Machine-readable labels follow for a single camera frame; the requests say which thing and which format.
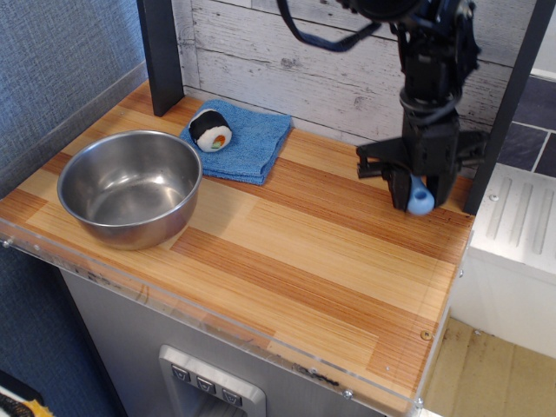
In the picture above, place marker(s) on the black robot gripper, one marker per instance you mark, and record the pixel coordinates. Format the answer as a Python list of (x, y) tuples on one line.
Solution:
[(437, 150)]

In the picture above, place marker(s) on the blue and grey spoon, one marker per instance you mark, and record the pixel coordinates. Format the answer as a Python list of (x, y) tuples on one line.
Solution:
[(421, 200)]

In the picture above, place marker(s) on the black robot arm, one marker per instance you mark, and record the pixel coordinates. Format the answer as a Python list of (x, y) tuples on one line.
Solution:
[(437, 53)]

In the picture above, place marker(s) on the clear acrylic counter edge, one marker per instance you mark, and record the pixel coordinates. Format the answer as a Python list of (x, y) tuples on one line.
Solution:
[(384, 397)]

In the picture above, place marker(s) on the white ribbed appliance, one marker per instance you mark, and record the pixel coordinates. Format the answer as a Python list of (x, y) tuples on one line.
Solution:
[(507, 281)]

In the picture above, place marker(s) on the blue folded cloth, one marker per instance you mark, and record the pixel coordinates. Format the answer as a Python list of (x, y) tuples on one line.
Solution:
[(256, 141)]

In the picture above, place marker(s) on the plush sushi roll toy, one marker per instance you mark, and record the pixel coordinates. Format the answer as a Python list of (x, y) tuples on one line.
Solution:
[(210, 131)]

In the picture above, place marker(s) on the stainless steel bowl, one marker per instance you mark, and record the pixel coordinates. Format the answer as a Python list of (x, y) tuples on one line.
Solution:
[(132, 190)]

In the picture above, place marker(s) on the grey dispenser button panel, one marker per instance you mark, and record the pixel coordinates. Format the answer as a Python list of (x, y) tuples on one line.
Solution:
[(197, 388)]

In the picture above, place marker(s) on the grey cabinet front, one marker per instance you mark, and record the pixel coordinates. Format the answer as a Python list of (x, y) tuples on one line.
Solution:
[(128, 336)]

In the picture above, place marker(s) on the yellow and black object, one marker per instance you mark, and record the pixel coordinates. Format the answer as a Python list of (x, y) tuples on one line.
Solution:
[(19, 400)]

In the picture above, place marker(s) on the dark right shelf post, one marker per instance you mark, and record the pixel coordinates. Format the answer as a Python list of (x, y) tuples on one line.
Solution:
[(534, 35)]

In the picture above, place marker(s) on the dark shelf post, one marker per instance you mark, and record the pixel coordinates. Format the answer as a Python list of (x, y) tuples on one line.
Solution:
[(534, 35), (161, 53)]

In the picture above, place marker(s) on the dark left shelf post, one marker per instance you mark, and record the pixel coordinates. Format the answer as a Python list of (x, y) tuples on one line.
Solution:
[(161, 53)]

